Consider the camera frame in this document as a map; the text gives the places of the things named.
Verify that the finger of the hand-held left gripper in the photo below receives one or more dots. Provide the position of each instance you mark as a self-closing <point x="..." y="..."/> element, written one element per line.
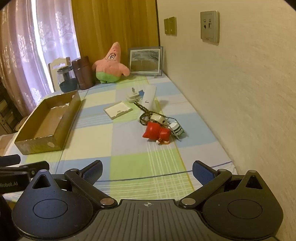
<point x="37" y="168"/>
<point x="9" y="160"/>

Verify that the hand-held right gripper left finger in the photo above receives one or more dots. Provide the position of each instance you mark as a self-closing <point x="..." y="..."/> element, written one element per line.
<point x="93" y="172"/>

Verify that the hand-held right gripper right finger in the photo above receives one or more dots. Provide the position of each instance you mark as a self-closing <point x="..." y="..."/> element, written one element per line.
<point x="202" y="172"/>

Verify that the brown cardboard box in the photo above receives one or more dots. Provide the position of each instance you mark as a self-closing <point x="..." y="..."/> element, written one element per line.
<point x="41" y="122"/>

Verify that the red toy figure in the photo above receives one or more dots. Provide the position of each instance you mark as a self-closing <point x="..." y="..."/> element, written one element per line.
<point x="153" y="132"/>

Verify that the white round plug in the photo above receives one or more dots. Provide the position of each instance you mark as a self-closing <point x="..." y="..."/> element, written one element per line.
<point x="159" y="119"/>

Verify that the leopard print hair claw clip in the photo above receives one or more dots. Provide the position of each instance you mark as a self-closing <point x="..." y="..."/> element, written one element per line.
<point x="144" y="110"/>

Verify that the white power adapter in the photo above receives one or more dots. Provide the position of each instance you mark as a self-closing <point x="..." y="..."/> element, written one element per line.
<point x="133" y="96"/>

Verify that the checkered tablecloth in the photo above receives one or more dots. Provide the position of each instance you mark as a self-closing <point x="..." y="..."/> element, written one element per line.
<point x="120" y="148"/>

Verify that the white striped cylinder toy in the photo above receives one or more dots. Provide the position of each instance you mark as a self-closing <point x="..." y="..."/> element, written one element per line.
<point x="176" y="129"/>

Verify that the dark metal step ladder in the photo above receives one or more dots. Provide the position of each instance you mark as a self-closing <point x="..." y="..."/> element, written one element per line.
<point x="5" y="109"/>

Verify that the white flat tray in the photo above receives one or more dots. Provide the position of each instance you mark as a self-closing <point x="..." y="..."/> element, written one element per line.
<point x="118" y="109"/>

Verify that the dark glass jar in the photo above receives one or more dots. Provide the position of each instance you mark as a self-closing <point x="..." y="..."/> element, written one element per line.
<point x="67" y="84"/>

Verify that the white remote-shaped device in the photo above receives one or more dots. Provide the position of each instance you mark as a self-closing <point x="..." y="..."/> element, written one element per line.
<point x="149" y="96"/>

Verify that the brown thermos flask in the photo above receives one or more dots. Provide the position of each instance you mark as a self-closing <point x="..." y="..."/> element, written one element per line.
<point x="82" y="74"/>

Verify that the white wooden chair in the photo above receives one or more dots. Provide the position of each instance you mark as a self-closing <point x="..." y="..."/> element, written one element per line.
<point x="53" y="69"/>

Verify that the pink starfish plush toy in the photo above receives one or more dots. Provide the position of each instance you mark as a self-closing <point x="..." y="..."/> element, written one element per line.
<point x="110" y="67"/>

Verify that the purple lace curtain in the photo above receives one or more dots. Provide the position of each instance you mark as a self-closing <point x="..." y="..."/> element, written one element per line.
<point x="23" y="46"/>

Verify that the yellow curtain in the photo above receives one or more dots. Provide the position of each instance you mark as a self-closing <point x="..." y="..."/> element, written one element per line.
<point x="115" y="25"/>

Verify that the glass picture frame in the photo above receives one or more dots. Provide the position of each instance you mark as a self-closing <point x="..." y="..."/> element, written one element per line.
<point x="145" y="60"/>

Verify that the silver wall socket plate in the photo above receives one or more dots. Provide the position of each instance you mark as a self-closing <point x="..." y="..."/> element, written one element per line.
<point x="209" y="26"/>

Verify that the brass wall switch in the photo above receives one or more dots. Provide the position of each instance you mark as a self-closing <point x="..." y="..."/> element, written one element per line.
<point x="173" y="26"/>
<point x="167" y="26"/>

